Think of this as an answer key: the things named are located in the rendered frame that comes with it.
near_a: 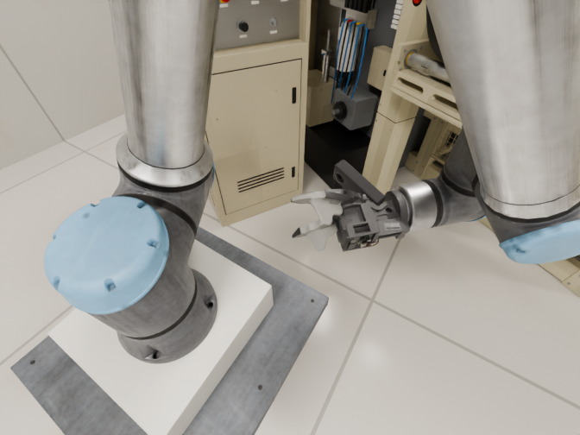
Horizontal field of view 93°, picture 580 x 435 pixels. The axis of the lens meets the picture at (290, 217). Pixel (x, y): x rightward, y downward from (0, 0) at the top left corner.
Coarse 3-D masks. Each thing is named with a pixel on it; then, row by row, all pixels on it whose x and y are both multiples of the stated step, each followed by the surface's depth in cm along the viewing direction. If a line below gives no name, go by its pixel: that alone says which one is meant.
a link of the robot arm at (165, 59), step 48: (144, 0) 25; (192, 0) 26; (144, 48) 29; (192, 48) 30; (144, 96) 33; (192, 96) 34; (144, 144) 38; (192, 144) 41; (144, 192) 43; (192, 192) 46
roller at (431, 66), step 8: (408, 56) 99; (416, 56) 97; (424, 56) 96; (408, 64) 100; (416, 64) 97; (424, 64) 95; (432, 64) 92; (440, 64) 91; (432, 72) 93; (440, 72) 90; (448, 80) 89
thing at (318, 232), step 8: (312, 224) 55; (320, 224) 54; (296, 232) 56; (304, 232) 56; (312, 232) 55; (320, 232) 55; (328, 232) 54; (312, 240) 55; (320, 240) 54; (320, 248) 54
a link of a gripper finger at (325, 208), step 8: (312, 192) 44; (320, 192) 44; (296, 200) 43; (304, 200) 44; (312, 200) 44; (320, 200) 44; (328, 200) 45; (336, 200) 46; (320, 208) 44; (328, 208) 45; (336, 208) 46; (320, 216) 43; (328, 216) 44; (328, 224) 43
